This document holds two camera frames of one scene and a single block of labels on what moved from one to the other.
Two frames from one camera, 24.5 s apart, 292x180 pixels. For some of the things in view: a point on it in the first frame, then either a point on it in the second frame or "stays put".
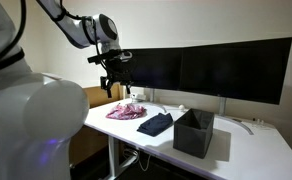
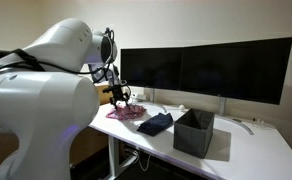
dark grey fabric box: (192, 132) stays put
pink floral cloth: (127, 112) stays put
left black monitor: (157, 67) stays put
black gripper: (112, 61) to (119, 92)
